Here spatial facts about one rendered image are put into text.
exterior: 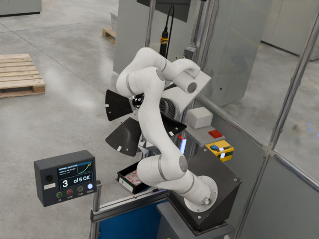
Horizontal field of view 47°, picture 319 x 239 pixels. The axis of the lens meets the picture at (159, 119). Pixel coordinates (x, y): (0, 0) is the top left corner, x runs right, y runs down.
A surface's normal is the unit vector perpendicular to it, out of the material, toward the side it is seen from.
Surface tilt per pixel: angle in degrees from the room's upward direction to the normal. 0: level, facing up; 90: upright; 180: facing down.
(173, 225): 0
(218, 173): 48
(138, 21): 90
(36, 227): 0
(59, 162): 15
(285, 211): 90
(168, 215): 0
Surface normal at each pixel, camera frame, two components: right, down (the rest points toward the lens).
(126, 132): 0.00, -0.14
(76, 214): 0.15, -0.85
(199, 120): 0.52, 0.51
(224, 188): -0.54, -0.46
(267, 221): -0.84, 0.17
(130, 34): -0.70, 0.27
